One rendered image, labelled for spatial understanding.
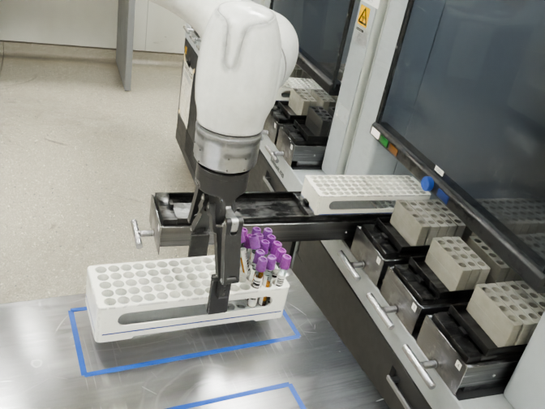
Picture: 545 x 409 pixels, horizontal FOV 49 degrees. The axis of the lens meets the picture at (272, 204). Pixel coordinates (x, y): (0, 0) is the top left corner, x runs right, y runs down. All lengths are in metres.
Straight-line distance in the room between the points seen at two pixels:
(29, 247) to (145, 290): 1.71
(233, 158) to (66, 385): 0.39
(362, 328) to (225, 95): 0.78
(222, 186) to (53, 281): 1.65
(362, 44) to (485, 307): 0.75
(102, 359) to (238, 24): 0.51
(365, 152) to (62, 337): 0.88
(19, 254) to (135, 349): 1.65
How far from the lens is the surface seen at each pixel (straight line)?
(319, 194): 1.33
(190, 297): 0.88
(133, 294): 0.88
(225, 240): 0.81
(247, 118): 0.75
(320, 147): 1.73
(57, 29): 4.76
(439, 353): 1.15
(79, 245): 2.59
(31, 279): 2.42
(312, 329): 1.02
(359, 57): 1.57
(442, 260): 1.24
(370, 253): 1.32
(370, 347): 1.36
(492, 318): 1.14
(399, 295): 1.23
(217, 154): 0.78
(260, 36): 0.73
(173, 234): 1.25
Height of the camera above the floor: 1.47
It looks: 29 degrees down
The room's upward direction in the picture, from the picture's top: 11 degrees clockwise
